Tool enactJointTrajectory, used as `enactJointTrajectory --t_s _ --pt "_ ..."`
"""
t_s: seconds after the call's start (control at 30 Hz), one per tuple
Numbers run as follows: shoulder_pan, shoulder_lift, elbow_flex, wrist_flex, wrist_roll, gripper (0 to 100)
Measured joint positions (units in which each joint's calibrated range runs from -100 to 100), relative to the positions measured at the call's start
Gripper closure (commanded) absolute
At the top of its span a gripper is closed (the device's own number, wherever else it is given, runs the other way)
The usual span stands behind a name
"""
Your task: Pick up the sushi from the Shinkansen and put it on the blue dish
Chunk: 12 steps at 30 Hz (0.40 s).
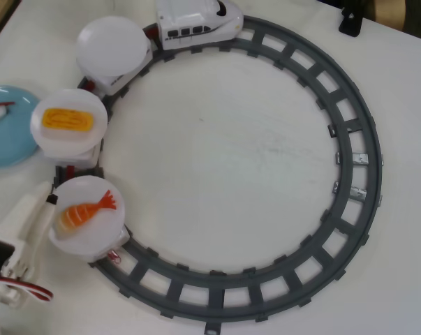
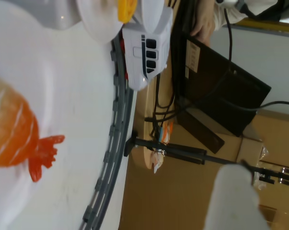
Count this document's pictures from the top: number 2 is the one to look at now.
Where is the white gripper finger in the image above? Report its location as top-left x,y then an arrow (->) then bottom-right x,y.
204,161 -> 271,230

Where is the white sleeved forearm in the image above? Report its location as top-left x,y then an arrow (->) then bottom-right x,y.
212,0 -> 252,32

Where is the spare white toy sushi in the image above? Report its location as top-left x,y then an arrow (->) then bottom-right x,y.
150,150 -> 164,174

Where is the white Shinkansen toy locomotive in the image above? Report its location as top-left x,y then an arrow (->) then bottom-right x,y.
122,0 -> 173,91

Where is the yellow egg toy sushi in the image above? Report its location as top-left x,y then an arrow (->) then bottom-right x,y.
117,0 -> 138,24

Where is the orange shrimp toy sushi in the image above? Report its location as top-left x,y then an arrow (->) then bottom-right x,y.
0,74 -> 65,183

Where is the person's bare hand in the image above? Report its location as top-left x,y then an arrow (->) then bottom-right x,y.
191,9 -> 216,46

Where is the black monitor stand foot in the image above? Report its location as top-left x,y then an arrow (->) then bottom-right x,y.
176,111 -> 226,154

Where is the cardboard box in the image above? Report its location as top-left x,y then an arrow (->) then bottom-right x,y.
235,109 -> 289,168

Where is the black cable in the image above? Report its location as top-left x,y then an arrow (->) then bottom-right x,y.
223,7 -> 234,63
244,101 -> 289,111

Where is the grey toy rail track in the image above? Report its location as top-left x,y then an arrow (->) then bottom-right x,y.
78,35 -> 135,230

